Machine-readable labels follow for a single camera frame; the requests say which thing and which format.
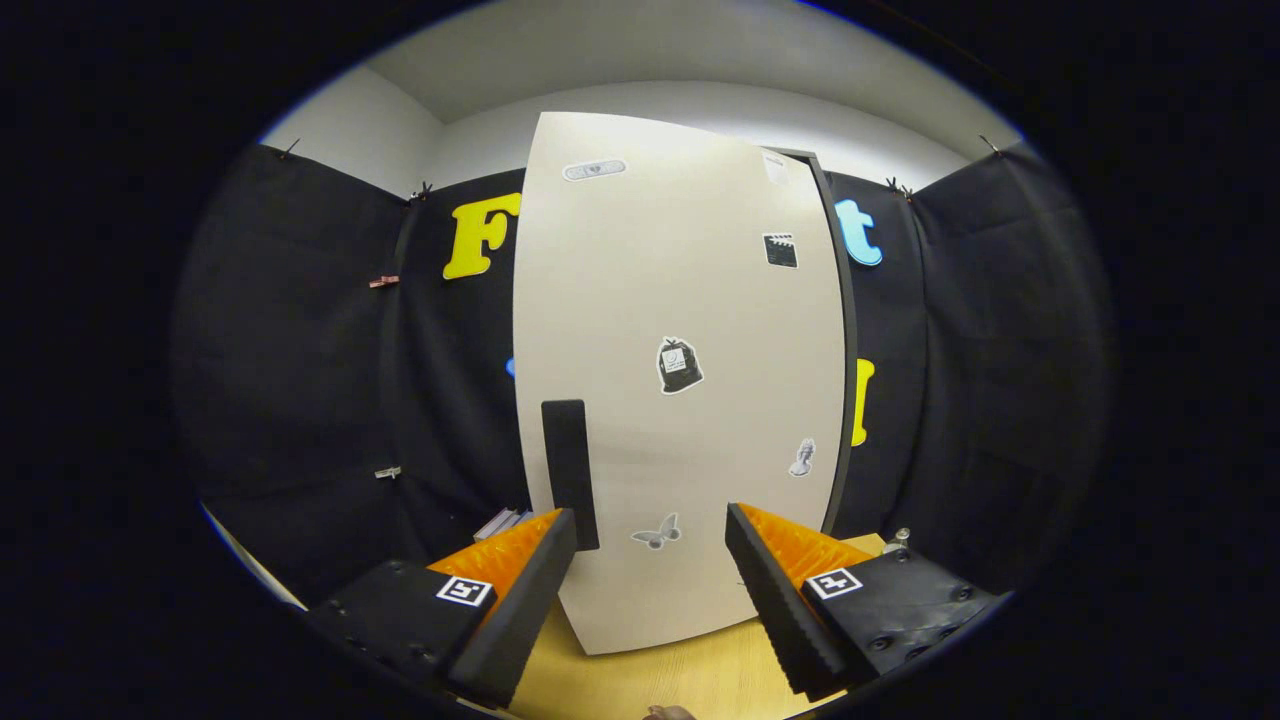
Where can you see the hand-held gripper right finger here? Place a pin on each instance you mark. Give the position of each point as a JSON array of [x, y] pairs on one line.
[[775, 610]]

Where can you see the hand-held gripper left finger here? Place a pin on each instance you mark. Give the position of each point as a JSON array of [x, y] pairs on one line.
[[522, 620]]

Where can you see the dark grey shoe cabinet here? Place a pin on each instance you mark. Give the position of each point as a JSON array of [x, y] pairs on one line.
[[852, 330]]

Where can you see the beige shoe cabinet door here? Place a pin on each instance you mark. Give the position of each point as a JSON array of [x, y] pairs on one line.
[[620, 300]]

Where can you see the white and yellow book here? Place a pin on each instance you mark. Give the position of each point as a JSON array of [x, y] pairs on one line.
[[495, 525]]

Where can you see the green bottle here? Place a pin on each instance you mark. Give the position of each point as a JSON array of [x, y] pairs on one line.
[[900, 538]]

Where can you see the black backdrop cloth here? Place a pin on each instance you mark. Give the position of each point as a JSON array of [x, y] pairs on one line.
[[300, 380]]

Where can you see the red clip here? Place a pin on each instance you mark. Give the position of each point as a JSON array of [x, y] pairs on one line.
[[384, 282]]

